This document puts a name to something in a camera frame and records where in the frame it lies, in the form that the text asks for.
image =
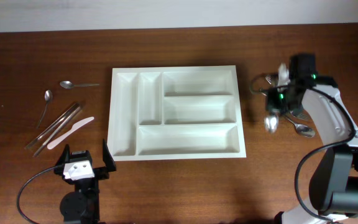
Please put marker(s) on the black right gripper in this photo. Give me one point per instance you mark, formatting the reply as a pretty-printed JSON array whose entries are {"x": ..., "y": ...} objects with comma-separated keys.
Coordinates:
[{"x": 271, "y": 105}]

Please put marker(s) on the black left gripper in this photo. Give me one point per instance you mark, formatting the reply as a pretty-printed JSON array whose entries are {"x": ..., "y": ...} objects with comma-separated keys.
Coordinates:
[{"x": 102, "y": 172}]

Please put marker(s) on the steel fork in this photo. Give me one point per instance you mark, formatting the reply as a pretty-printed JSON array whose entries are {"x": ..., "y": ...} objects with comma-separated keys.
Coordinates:
[
  {"x": 303, "y": 116},
  {"x": 269, "y": 79}
]

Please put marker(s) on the steel tablespoon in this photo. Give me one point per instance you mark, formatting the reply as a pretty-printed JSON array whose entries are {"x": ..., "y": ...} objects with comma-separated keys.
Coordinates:
[
  {"x": 271, "y": 123},
  {"x": 301, "y": 129}
]

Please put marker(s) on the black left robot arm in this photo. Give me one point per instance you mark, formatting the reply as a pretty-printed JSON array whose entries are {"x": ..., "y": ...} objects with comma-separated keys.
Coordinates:
[{"x": 81, "y": 206}]

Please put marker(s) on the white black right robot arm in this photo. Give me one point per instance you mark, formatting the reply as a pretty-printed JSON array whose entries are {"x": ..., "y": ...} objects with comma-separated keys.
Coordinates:
[{"x": 333, "y": 188}]

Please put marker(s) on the white plastic knife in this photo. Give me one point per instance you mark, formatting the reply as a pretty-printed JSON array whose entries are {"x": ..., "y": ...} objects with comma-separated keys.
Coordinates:
[{"x": 75, "y": 127}]

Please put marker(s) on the small teaspoon far left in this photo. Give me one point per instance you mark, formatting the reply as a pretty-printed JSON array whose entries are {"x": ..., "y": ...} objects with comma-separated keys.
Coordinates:
[{"x": 48, "y": 96}]

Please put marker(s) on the small teaspoon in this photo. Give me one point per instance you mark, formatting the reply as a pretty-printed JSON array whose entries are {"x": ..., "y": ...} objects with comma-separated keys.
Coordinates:
[
  {"x": 69, "y": 85},
  {"x": 48, "y": 96}
]

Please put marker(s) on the small teaspoon upper left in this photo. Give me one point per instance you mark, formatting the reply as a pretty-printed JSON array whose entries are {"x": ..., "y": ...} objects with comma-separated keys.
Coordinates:
[{"x": 69, "y": 85}]

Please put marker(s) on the white plastic cutlery tray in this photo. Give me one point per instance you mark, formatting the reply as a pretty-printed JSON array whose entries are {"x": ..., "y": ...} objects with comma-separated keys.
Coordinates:
[{"x": 163, "y": 113}]

